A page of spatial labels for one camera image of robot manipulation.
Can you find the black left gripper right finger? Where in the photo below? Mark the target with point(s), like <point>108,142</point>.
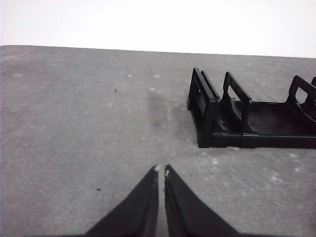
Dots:
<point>192,214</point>

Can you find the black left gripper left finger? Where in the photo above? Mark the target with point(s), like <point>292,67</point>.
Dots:
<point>135,212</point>

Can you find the black plate rack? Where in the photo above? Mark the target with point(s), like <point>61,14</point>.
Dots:
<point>271,133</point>

